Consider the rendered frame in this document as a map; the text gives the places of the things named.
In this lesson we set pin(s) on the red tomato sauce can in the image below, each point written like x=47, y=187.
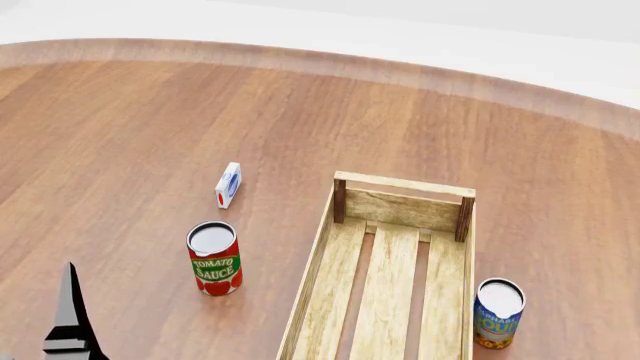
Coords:
x=216, y=262

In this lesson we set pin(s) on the blue alphabet soup can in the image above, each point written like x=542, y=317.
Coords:
x=498, y=317

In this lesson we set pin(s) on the light wooden slatted tray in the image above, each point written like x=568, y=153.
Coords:
x=385, y=270

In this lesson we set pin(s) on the white butter box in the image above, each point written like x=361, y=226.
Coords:
x=229, y=185

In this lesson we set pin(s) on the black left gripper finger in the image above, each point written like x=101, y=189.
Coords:
x=69, y=300

